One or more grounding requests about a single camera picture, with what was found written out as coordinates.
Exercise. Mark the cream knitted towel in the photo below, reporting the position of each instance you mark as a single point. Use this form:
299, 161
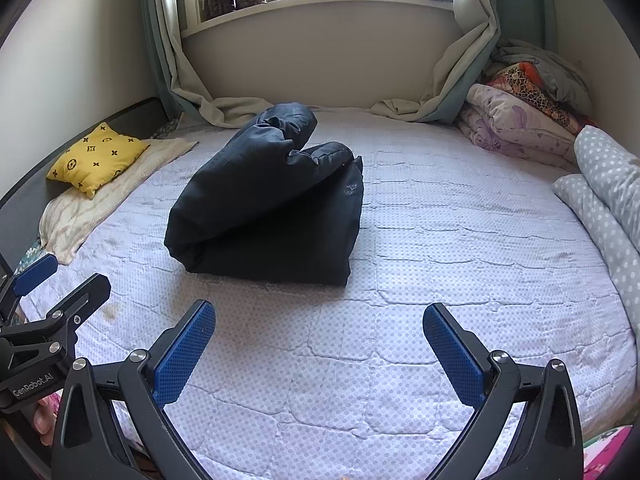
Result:
90, 215

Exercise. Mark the beige crumpled cloth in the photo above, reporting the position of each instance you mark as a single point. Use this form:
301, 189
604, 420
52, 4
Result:
170, 50

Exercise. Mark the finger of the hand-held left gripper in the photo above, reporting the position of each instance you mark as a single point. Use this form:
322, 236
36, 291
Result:
82, 300
35, 272

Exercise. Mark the grey folded cloth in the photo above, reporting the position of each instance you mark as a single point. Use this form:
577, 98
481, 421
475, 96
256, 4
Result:
555, 70

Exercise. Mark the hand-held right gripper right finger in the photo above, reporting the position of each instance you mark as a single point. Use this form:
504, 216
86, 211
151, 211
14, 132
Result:
452, 360

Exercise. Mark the folded purple floral quilt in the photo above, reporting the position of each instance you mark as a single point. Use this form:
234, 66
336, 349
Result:
510, 120

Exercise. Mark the dark bed headboard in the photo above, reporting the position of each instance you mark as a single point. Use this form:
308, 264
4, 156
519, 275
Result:
100, 117

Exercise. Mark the pink floral sheet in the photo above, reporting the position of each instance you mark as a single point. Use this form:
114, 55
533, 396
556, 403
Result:
607, 452

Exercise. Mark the person's left hand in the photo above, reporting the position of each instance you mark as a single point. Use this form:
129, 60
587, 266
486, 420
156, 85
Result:
42, 427

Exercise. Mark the grey polka dot duvet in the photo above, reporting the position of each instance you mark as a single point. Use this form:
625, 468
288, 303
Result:
610, 170

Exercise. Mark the yellow patterned pillow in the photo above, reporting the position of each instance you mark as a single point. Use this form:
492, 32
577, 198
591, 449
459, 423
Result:
95, 160

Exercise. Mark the beige and green curtain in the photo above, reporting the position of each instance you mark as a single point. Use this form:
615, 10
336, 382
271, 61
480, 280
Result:
465, 75

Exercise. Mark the dark navy padded jacket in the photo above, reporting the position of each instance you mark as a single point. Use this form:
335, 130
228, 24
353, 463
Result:
260, 210

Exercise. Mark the orange patterned blanket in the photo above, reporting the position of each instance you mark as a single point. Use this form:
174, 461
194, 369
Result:
530, 85

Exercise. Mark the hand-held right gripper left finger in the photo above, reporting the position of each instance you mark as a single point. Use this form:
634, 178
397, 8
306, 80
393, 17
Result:
182, 355

